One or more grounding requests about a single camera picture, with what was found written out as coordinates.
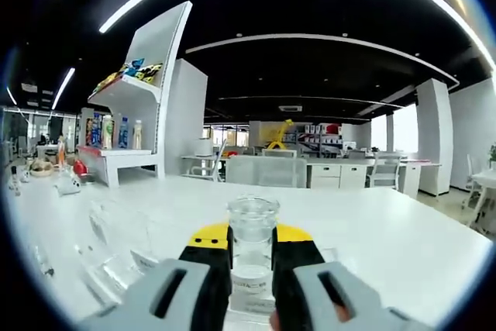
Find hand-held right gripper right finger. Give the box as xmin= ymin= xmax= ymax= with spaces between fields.
xmin=270 ymin=224 xmax=433 ymax=331

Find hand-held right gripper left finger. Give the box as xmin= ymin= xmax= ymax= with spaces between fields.
xmin=79 ymin=223 xmax=235 ymax=331

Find clear glass reagent bottle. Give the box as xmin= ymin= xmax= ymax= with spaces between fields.
xmin=226 ymin=195 xmax=281 ymax=315

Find clear acrylic reagent rack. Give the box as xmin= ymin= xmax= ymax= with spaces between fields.
xmin=71 ymin=198 xmax=340 ymax=315

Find background storage rack with boxes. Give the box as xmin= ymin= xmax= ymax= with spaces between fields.
xmin=294 ymin=121 xmax=345 ymax=153

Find white green drink bottle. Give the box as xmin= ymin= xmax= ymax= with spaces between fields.
xmin=102 ymin=114 xmax=116 ymax=150

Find white desk with drawers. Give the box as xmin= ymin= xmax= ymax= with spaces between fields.
xmin=305 ymin=160 xmax=422 ymax=196

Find grey mesh office chair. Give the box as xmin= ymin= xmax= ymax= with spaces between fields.
xmin=225 ymin=154 xmax=308 ymax=188

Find white box appliance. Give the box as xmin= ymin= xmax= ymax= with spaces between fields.
xmin=192 ymin=136 xmax=215 ymax=157

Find white office chair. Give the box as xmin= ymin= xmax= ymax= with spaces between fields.
xmin=366 ymin=152 xmax=404 ymax=188

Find orange printed package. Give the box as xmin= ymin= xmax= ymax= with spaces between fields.
xmin=85 ymin=117 xmax=96 ymax=148

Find woven basket with food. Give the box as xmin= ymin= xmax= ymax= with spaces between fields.
xmin=29 ymin=159 xmax=54 ymax=178

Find white side table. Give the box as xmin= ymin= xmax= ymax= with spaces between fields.
xmin=463 ymin=170 xmax=496 ymax=231

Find pile of colourful snack packets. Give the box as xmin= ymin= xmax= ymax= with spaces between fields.
xmin=95 ymin=58 xmax=164 ymax=94

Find white display shelf red trim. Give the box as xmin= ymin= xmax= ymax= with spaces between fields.
xmin=77 ymin=0 xmax=194 ymax=189

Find curved ceiling light strip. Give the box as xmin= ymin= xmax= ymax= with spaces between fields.
xmin=98 ymin=0 xmax=496 ymax=72

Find yellow metal frame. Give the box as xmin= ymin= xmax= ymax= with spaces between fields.
xmin=261 ymin=118 xmax=298 ymax=150

